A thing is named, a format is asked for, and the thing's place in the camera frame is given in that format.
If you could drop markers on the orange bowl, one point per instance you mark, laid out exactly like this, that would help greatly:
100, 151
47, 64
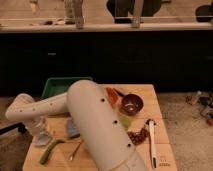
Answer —
112, 96

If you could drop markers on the green plastic tray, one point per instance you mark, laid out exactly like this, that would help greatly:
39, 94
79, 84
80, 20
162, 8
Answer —
58, 85

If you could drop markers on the purple bowl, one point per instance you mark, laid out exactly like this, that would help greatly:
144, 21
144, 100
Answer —
132, 104

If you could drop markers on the red grapes bunch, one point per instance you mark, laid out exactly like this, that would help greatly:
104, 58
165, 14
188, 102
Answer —
139, 137

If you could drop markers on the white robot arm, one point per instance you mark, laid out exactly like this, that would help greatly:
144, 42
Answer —
104, 136

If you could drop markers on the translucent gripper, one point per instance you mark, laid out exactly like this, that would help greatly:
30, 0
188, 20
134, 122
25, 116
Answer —
36, 126

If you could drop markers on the dark handled utensil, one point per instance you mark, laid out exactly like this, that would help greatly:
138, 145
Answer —
120, 92

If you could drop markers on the blue sponge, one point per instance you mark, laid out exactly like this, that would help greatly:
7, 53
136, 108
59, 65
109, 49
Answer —
72, 129

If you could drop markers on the green cucumber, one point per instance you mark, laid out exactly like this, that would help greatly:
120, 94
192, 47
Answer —
48, 151

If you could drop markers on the metal spoon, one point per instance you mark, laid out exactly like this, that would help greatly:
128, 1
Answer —
72, 155

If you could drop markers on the green cup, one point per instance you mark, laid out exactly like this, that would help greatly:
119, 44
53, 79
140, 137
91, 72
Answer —
125, 121

